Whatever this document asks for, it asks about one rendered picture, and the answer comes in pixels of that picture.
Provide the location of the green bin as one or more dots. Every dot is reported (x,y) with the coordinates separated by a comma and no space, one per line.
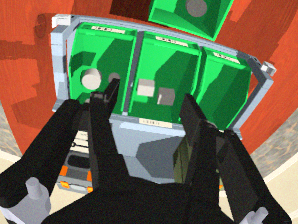
(107,53)
(173,63)
(173,13)
(225,90)

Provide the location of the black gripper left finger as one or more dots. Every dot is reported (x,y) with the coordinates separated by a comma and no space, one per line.
(24,186)

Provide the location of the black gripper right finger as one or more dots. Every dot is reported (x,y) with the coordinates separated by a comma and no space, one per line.
(248,196)

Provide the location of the grey metal shelf rack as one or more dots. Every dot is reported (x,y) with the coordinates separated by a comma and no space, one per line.
(147,145)

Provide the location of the olive green tool case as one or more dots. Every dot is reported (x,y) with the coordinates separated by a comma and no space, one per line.
(181,159)

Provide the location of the small beige block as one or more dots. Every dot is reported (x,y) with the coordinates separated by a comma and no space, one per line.
(146,87)

